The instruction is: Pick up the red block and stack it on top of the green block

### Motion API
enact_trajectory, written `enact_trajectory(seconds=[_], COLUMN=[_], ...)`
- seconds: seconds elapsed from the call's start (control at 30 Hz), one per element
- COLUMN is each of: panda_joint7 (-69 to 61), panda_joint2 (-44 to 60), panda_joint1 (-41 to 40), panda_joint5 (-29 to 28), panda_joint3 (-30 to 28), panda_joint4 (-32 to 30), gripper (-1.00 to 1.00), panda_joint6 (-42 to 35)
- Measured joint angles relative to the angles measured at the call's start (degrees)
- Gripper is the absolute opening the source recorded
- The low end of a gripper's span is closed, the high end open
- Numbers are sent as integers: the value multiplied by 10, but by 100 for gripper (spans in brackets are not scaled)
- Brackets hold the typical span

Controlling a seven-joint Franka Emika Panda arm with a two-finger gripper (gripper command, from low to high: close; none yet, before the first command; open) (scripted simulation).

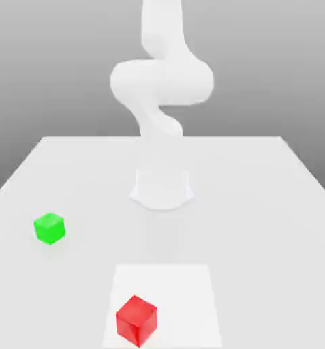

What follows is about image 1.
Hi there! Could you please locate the small green cube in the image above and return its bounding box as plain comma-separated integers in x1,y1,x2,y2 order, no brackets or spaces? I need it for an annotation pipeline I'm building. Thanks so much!
33,212,67,245

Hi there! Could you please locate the small red cube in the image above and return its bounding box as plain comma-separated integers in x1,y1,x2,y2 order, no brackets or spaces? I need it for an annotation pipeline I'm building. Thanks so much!
115,294,158,349

